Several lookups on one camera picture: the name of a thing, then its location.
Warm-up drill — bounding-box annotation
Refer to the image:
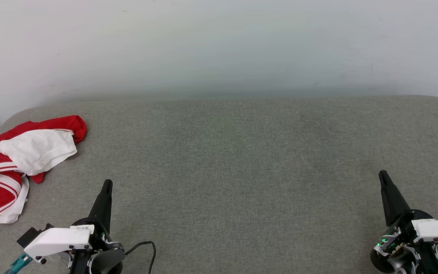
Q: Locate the red and white basketball jersey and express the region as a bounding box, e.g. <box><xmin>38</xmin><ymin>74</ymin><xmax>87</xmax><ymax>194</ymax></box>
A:
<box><xmin>0</xmin><ymin>115</ymin><xmax>87</xmax><ymax>224</ymax></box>

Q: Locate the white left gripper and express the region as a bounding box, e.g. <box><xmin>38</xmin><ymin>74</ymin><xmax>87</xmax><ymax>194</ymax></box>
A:
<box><xmin>24</xmin><ymin>180</ymin><xmax>125</xmax><ymax>274</ymax></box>

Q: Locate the black cable with teal connector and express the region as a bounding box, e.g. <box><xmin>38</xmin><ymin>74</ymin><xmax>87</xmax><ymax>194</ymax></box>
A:
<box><xmin>4</xmin><ymin>253</ymin><xmax>33</xmax><ymax>274</ymax></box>

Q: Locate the thin black cable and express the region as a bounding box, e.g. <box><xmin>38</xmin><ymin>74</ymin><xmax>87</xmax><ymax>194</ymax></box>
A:
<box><xmin>124</xmin><ymin>241</ymin><xmax>157</xmax><ymax>274</ymax></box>

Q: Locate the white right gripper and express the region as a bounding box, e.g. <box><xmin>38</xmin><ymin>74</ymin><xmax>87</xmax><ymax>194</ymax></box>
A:
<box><xmin>370</xmin><ymin>170</ymin><xmax>438</xmax><ymax>274</ymax></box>

